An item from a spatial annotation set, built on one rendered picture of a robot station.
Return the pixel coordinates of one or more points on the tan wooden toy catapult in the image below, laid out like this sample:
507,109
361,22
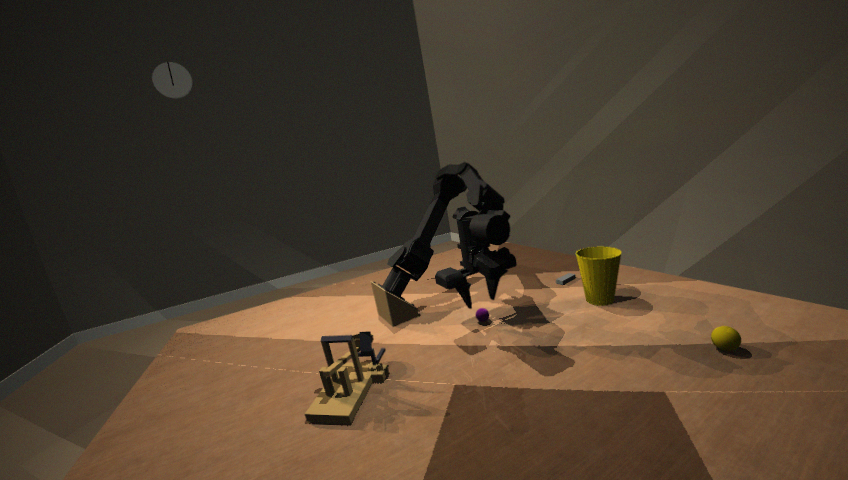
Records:
343,393

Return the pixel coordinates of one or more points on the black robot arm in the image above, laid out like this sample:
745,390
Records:
490,225

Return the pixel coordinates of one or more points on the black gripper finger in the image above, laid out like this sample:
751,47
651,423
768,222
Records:
464,292
492,287

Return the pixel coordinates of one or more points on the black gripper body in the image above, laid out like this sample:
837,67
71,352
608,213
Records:
450,278

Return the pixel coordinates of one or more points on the yellow ball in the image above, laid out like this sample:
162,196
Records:
726,338

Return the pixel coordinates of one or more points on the olive yellow cup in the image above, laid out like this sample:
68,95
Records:
599,270

